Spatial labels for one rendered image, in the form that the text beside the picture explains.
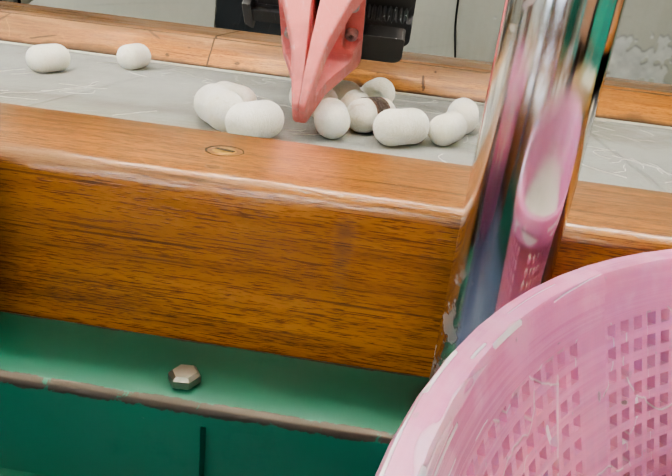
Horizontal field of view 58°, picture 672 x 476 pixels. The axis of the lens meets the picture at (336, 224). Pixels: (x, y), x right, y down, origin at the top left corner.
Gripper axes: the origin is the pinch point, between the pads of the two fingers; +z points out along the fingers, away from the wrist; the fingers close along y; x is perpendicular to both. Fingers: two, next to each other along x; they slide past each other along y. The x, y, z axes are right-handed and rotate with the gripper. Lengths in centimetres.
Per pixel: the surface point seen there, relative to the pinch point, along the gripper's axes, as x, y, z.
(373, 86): 6.4, 3.3, -7.3
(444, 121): 1.8, 7.5, -1.4
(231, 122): -1.3, -2.8, 2.8
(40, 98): 2.4, -14.8, 0.2
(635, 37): 131, 88, -154
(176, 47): 14.4, -14.1, -15.7
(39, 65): 6.2, -18.6, -5.2
